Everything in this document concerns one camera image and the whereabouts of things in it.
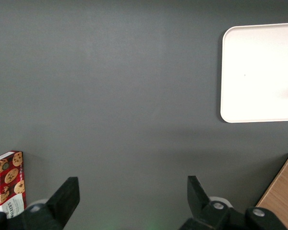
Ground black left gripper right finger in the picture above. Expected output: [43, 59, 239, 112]
[179, 175, 288, 230]

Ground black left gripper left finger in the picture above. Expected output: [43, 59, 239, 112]
[0, 176, 81, 230]

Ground red cookie box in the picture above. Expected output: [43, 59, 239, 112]
[0, 150, 27, 214]

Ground white rectangular tray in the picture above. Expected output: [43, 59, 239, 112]
[220, 22, 288, 124]

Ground wooden drawer cabinet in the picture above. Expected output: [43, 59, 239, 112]
[254, 152, 288, 230]

